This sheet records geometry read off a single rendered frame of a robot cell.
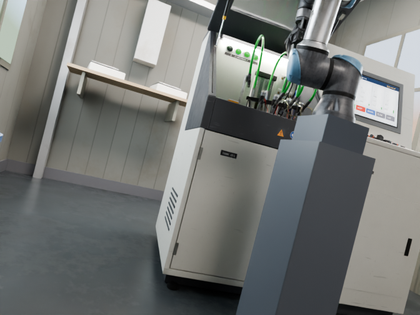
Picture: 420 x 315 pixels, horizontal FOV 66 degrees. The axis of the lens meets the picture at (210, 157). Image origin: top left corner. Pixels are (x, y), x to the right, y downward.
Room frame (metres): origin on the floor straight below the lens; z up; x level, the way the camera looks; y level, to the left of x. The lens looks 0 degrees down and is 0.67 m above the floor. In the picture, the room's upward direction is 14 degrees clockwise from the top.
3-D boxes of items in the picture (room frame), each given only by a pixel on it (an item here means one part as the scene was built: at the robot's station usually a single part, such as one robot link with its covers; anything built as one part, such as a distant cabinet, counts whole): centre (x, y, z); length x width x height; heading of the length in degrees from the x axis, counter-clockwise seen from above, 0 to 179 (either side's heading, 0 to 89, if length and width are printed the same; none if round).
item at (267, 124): (1.62, -0.26, 0.87); 0.62 x 0.04 x 0.16; 102
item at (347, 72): (1.17, -0.39, 1.07); 0.13 x 0.12 x 0.14; 89
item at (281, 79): (2.16, -0.38, 1.20); 0.13 x 0.03 x 0.31; 102
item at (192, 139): (1.88, -0.20, 0.39); 0.70 x 0.58 x 0.79; 102
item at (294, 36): (1.54, -0.27, 1.35); 0.09 x 0.08 x 0.12; 12
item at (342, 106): (1.17, -0.40, 0.95); 0.15 x 0.15 x 0.10
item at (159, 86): (3.51, 0.62, 1.24); 0.37 x 0.36 x 0.09; 109
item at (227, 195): (1.60, -0.26, 0.44); 0.65 x 0.02 x 0.68; 102
